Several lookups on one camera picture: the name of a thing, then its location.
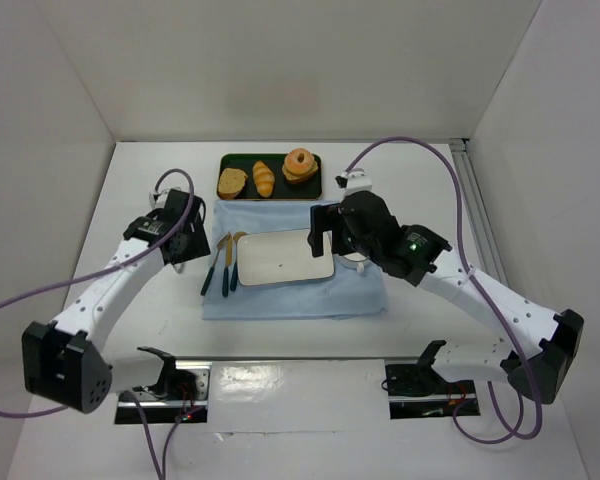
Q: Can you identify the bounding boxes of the orange glazed donut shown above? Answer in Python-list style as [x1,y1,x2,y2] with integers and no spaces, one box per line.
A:
[284,148,315,175]

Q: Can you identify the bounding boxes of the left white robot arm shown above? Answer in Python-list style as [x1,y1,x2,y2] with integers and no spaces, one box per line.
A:
[21,189,210,414]

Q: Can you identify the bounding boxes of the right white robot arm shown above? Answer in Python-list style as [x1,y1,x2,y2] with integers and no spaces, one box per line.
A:
[308,191,584,405]

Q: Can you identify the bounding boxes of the bread slice under donut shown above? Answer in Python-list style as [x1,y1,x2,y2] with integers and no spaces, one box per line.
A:
[282,162,319,184]

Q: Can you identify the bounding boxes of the sliced brown bread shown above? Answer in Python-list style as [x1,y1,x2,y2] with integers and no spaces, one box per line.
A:
[217,168,248,200]

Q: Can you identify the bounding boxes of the white round cup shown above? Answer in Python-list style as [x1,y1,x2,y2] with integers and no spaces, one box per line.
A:
[334,252,369,275]

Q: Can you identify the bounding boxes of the light blue cloth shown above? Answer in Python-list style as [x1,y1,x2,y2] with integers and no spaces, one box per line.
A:
[203,200,388,320]

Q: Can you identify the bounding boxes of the white rectangular plate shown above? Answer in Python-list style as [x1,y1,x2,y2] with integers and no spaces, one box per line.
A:
[237,229,335,287]

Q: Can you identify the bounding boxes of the golden croissant roll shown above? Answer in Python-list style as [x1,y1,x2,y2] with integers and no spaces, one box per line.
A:
[252,161,275,198]

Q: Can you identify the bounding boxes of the dark green tray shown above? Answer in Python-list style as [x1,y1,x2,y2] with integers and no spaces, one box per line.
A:
[217,151,323,201]

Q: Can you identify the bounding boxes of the green handled knife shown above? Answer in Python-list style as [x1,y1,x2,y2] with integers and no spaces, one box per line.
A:
[200,234,229,296]

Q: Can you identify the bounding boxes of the green handled fork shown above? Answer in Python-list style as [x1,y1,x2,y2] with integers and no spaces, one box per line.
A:
[222,232,233,298]

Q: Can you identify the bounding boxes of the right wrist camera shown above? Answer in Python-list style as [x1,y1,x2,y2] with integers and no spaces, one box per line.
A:
[335,168,372,198]

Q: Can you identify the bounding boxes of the green handled spoon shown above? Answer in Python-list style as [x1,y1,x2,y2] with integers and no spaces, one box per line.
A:
[229,231,247,292]

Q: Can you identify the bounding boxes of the aluminium frame rail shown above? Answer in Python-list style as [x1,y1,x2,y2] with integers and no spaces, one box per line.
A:
[449,138,508,285]

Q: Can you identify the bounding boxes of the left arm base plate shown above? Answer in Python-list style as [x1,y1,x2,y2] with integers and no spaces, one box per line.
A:
[114,365,211,425]

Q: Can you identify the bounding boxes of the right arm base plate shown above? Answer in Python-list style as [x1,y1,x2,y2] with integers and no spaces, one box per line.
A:
[381,363,480,420]

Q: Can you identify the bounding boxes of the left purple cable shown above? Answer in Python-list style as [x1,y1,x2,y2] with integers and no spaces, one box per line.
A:
[0,169,196,480]

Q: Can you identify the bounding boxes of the purple cable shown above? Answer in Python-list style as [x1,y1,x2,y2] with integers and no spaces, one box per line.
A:
[0,169,196,480]
[343,135,544,445]

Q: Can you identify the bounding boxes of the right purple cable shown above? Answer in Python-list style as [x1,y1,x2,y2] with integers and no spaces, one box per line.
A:
[343,135,544,445]

